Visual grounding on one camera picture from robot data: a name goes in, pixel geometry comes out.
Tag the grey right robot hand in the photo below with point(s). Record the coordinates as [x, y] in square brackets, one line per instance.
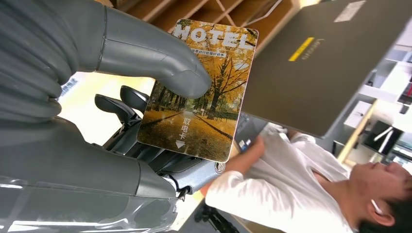
[64, 180]

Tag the person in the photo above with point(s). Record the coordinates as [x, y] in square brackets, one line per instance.
[283, 193]

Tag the grey laptop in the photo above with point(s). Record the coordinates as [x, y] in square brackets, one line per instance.
[322, 74]

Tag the white earbud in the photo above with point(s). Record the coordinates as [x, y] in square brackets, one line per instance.
[376, 207]

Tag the white shelving unit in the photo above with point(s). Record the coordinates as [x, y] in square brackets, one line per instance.
[396, 80]

